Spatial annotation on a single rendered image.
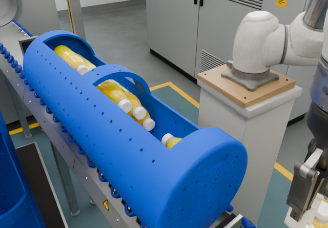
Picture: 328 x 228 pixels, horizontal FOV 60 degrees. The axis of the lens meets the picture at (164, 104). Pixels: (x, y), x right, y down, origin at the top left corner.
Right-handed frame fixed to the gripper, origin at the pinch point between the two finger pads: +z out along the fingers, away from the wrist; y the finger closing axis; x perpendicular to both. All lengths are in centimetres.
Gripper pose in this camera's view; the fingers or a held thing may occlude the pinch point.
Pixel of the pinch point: (302, 210)
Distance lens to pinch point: 53.4
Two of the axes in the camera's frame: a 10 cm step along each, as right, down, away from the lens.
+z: 0.1, 8.3, 5.5
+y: -7.9, 3.5, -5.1
